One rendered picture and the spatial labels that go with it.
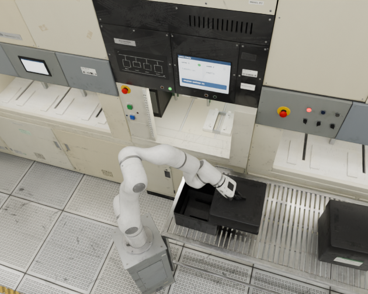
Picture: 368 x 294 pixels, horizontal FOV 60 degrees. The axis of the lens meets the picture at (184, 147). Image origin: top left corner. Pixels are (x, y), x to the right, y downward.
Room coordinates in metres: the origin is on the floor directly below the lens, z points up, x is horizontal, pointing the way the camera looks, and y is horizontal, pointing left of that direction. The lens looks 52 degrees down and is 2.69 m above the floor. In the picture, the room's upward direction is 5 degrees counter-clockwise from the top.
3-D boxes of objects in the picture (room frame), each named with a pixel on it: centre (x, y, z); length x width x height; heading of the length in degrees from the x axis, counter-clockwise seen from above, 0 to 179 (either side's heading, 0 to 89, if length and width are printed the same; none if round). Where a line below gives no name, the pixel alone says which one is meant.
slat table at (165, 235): (0.85, -0.52, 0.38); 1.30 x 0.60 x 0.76; 69
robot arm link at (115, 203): (0.82, 0.35, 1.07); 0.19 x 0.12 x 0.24; 17
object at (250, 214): (0.87, -0.29, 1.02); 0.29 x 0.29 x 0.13; 70
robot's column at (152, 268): (0.79, 0.34, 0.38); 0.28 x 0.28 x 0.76; 24
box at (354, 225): (0.66, -0.91, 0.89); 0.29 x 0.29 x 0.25; 72
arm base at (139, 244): (0.79, 0.34, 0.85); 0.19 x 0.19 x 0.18
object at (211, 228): (0.95, -0.08, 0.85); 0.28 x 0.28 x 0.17; 68
